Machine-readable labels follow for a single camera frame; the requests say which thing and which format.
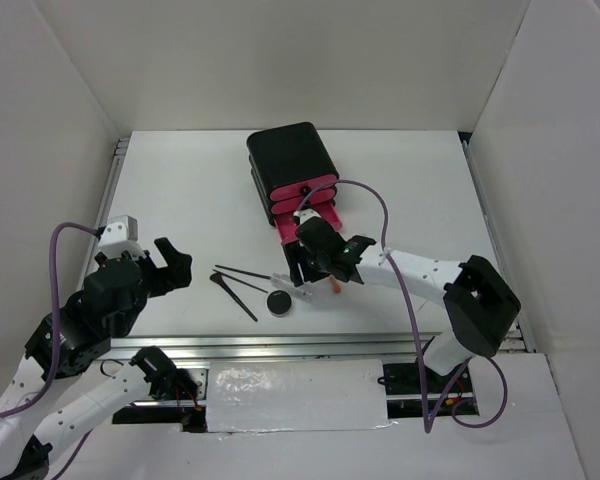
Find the right aluminium side rail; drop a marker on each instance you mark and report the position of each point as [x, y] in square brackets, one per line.
[525, 332]

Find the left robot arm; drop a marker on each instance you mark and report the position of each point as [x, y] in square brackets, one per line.
[34, 430]

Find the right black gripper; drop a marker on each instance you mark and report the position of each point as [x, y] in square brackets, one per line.
[295, 253]

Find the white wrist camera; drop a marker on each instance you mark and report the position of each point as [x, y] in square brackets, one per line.
[119, 236]
[305, 219]

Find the thin black eyeliner brush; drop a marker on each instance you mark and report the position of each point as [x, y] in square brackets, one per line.
[243, 282]

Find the pink top drawer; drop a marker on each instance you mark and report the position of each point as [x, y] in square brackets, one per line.
[300, 186]

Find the white foil-taped cover plate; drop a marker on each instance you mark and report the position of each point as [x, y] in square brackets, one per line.
[309, 395]

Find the black round compact jar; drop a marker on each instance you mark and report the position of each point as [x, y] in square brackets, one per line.
[279, 303]

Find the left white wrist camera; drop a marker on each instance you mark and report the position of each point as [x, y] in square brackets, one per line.
[119, 236]

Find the aluminium front rail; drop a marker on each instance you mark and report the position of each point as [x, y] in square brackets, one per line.
[268, 347]

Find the black drawer organizer case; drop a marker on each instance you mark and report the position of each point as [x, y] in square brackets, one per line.
[285, 155]

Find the aluminium side rail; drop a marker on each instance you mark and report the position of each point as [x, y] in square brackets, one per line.
[525, 332]
[118, 158]

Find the thin black makeup brush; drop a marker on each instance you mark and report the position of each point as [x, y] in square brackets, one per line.
[243, 272]

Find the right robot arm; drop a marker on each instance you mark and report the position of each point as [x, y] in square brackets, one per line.
[480, 306]

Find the black angled powder brush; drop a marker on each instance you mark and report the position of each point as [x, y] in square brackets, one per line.
[217, 279]

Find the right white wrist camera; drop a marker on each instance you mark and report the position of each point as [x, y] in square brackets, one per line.
[305, 219]

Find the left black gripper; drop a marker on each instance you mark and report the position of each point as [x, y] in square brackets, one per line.
[178, 272]

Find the left aluminium side rail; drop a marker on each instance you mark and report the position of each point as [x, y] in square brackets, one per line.
[118, 158]

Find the orange silicone applicator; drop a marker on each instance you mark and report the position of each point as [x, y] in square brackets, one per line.
[336, 287]

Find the pink drawer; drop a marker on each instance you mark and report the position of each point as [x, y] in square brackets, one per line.
[286, 227]
[300, 186]
[288, 199]

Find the pink bottom drawer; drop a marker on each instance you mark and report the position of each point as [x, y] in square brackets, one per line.
[286, 227]

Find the clear bottle black cap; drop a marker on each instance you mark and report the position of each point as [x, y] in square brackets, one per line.
[285, 283]

